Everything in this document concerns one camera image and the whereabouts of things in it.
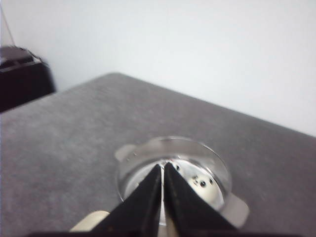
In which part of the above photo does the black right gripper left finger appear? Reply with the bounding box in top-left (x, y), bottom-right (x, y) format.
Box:
top-left (29, 165), bottom-right (161, 237)

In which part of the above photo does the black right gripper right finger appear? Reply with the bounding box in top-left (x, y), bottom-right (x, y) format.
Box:
top-left (164, 161), bottom-right (316, 237)

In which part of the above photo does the panda bun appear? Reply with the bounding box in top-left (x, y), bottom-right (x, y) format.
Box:
top-left (173, 163), bottom-right (224, 210)

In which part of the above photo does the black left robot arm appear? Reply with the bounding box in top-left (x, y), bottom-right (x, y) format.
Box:
top-left (0, 46), bottom-right (56, 112)

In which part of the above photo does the beige plastic tray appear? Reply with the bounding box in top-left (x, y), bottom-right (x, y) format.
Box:
top-left (69, 210), bottom-right (110, 232)

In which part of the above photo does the stainless steel steamer pot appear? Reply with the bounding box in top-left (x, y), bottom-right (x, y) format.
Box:
top-left (115, 136), bottom-right (249, 228)

